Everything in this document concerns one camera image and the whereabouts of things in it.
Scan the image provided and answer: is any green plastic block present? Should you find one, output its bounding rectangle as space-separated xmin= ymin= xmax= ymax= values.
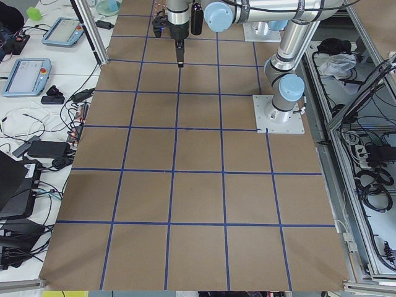
xmin=26 ymin=6 xmax=42 ymax=21

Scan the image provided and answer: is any blue teach pendant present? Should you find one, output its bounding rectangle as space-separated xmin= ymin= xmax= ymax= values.
xmin=41 ymin=17 xmax=84 ymax=48
xmin=2 ymin=58 xmax=52 ymax=97

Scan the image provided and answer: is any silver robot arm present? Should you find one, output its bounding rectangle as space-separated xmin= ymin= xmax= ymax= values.
xmin=152 ymin=1 xmax=343 ymax=72
xmin=264 ymin=20 xmax=320 ymax=123

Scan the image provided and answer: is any aluminium frame post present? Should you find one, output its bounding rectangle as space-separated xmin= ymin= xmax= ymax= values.
xmin=70 ymin=0 xmax=108 ymax=67

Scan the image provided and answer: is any upper blue teach pendant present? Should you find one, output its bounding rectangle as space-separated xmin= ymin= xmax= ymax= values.
xmin=41 ymin=17 xmax=84 ymax=48

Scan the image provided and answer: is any dark wine bottle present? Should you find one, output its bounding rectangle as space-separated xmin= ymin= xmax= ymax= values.
xmin=191 ymin=1 xmax=204 ymax=36

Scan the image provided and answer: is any lower blue teach pendant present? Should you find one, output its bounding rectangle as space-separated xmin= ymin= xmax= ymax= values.
xmin=2 ymin=58 xmax=52 ymax=97

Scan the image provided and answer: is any small black box device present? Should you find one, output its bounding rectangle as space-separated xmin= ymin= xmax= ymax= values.
xmin=41 ymin=95 xmax=65 ymax=105

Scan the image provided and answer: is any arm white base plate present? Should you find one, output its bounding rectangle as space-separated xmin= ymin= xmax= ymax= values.
xmin=252 ymin=95 xmax=305 ymax=134
xmin=243 ymin=22 xmax=281 ymax=43

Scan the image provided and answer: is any black power adapter brick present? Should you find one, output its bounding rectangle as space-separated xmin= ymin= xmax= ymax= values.
xmin=27 ymin=140 xmax=70 ymax=158

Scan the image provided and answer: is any black coiled cables bundle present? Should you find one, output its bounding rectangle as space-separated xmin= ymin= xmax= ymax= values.
xmin=354 ymin=166 xmax=394 ymax=214

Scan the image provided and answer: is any clear bowl with blue block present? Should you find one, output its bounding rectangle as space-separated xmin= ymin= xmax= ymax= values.
xmin=95 ymin=0 xmax=121 ymax=17

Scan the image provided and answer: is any crumpled white cloth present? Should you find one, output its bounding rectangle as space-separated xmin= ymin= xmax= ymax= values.
xmin=318 ymin=53 xmax=357 ymax=80

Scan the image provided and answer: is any copper wire wine basket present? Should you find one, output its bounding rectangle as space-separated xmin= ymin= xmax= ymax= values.
xmin=153 ymin=0 xmax=166 ymax=14

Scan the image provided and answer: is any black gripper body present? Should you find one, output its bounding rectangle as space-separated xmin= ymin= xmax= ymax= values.
xmin=152 ymin=9 xmax=189 ymax=42

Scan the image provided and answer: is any black laptop computer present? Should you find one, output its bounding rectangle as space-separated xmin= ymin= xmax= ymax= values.
xmin=1 ymin=152 xmax=41 ymax=220

